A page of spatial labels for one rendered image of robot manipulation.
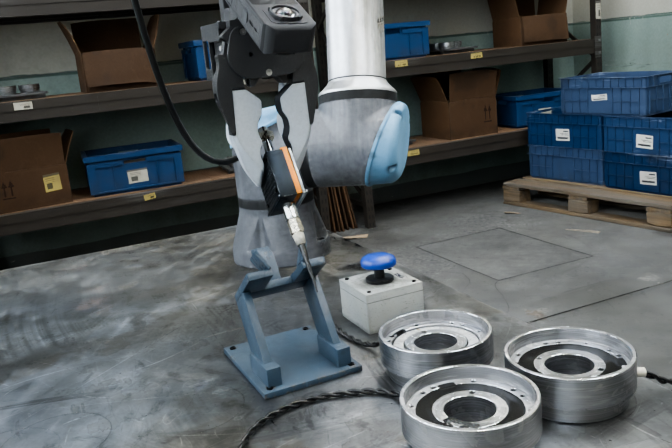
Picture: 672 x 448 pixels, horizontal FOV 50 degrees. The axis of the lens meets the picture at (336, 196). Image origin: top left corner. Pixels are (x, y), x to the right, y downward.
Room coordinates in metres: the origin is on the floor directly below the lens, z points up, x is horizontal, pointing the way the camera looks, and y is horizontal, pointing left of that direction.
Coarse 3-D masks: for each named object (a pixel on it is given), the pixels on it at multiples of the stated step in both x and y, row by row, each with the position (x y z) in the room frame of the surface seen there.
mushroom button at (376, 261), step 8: (368, 256) 0.78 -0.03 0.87; (376, 256) 0.77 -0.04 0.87; (384, 256) 0.77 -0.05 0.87; (392, 256) 0.77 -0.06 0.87; (368, 264) 0.76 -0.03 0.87; (376, 264) 0.76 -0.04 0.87; (384, 264) 0.76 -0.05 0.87; (392, 264) 0.76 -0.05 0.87; (376, 272) 0.77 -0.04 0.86; (384, 272) 0.78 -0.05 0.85
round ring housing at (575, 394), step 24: (528, 336) 0.60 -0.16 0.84; (552, 336) 0.61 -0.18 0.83; (576, 336) 0.60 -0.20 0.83; (600, 336) 0.59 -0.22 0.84; (552, 360) 0.58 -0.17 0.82; (576, 360) 0.57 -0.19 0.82; (600, 360) 0.56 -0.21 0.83; (552, 384) 0.51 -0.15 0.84; (576, 384) 0.51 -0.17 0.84; (600, 384) 0.51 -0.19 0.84; (624, 384) 0.51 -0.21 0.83; (552, 408) 0.51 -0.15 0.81; (576, 408) 0.51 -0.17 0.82; (600, 408) 0.51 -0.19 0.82; (624, 408) 0.53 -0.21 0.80
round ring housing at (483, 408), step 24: (408, 384) 0.53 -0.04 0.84; (432, 384) 0.54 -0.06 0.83; (504, 384) 0.53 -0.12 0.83; (528, 384) 0.51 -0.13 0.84; (408, 408) 0.51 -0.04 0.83; (432, 408) 0.51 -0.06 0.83; (456, 408) 0.52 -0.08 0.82; (480, 408) 0.52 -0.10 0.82; (504, 408) 0.50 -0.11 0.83; (528, 408) 0.49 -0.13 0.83; (408, 432) 0.48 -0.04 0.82; (432, 432) 0.46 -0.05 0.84; (456, 432) 0.45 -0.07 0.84; (480, 432) 0.45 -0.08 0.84; (504, 432) 0.45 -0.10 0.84; (528, 432) 0.46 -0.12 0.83
